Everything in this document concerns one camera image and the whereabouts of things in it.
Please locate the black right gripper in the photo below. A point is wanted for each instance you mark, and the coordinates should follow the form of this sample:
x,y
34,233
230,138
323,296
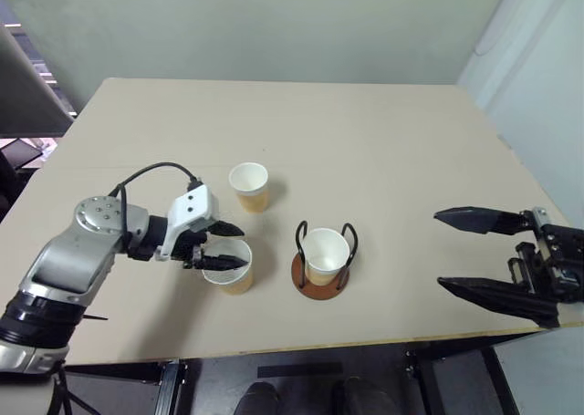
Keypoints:
x,y
554,260

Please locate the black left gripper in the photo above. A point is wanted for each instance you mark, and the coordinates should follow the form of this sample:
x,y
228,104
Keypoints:
x,y
188,246

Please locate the paper cup with ribbed inside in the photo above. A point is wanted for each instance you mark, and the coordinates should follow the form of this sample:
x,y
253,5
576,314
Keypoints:
x,y
232,278

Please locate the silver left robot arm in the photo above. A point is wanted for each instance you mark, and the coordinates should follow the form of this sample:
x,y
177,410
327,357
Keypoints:
x,y
68,260

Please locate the plain white-orange paper cup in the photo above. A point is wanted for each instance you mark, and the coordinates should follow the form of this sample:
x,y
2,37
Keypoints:
x,y
250,189

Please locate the dark rounded shape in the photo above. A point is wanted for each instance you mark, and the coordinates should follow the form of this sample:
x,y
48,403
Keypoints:
x,y
256,399

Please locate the dark chair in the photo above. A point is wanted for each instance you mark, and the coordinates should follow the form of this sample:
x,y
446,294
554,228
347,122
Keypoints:
x,y
11,169

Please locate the grey slanted panel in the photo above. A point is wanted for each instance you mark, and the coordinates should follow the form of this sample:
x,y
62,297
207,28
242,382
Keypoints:
x,y
27,86

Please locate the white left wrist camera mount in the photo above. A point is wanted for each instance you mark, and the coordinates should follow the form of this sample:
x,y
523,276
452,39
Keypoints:
x,y
189,212

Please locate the black table frame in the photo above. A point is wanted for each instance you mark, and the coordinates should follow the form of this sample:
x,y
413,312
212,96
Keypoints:
x,y
319,374

